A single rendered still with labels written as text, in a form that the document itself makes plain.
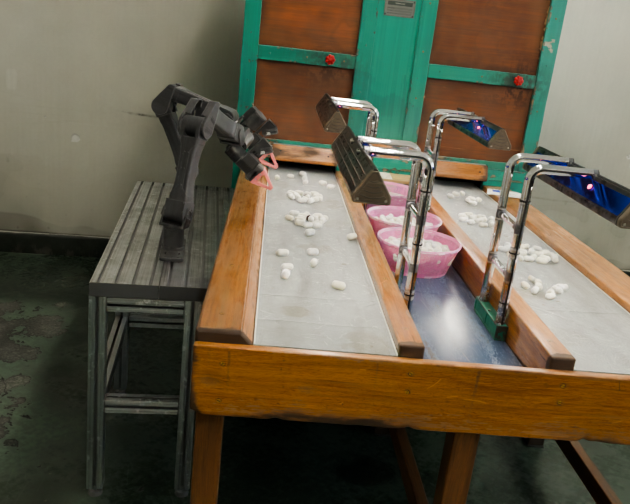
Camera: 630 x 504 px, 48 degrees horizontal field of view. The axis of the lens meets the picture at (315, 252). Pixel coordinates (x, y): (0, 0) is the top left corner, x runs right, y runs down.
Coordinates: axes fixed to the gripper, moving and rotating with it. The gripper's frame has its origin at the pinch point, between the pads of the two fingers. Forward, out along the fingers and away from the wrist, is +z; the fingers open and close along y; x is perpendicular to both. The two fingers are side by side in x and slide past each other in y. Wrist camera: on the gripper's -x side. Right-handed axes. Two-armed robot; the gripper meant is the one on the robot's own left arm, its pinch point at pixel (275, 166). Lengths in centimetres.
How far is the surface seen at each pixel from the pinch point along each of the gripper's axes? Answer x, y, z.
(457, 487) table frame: 3, -128, 65
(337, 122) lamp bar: -29.1, -27.7, -0.2
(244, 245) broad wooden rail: 11, -73, 0
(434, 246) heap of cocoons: -26, -48, 48
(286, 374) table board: 9, -133, 15
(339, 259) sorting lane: -5, -70, 23
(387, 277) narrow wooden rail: -14, -89, 29
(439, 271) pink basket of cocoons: -23, -61, 50
